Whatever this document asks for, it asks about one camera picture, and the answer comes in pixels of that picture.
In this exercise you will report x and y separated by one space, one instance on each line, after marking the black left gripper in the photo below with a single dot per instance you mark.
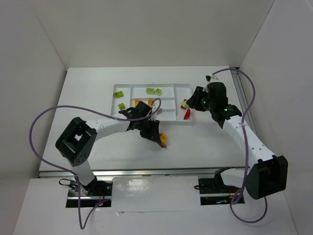
148 128

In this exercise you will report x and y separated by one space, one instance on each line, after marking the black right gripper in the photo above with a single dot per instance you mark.
195 97

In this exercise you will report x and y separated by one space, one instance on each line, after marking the pale green sloped lego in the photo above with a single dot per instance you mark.
186 104

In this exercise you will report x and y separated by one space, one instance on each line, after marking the red curved lego brick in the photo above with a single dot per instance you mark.
187 114

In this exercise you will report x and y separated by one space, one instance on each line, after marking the yellow lego brick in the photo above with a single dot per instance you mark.
163 137

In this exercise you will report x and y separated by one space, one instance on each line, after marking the lime green curved lego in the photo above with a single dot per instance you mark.
121 106

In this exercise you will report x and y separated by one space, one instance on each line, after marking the pale green lego end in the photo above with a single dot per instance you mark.
150 91

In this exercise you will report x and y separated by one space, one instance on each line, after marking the dark green small lego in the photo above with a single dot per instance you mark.
118 94

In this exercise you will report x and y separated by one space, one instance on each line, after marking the yellow striped lego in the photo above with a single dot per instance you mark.
136 102

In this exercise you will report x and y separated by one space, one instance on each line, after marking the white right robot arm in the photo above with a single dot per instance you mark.
267 173

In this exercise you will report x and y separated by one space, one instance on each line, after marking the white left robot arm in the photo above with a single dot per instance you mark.
77 140

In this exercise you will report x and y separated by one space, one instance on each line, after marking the white compartment sorting tray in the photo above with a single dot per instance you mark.
171 98

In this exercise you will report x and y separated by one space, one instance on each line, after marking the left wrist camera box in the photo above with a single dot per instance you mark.
159 111

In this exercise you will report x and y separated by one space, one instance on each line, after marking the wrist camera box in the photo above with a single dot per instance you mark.
211 78
159 111

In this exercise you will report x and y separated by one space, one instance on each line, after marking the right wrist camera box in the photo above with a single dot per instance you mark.
211 78

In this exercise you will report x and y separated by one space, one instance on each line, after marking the aluminium front rail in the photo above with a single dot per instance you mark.
136 172

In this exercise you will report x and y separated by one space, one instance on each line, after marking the aluminium side rail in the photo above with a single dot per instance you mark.
242 98

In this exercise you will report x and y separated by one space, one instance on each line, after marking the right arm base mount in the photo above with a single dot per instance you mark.
211 194

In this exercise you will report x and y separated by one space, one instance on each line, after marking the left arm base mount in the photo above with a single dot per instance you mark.
100 196

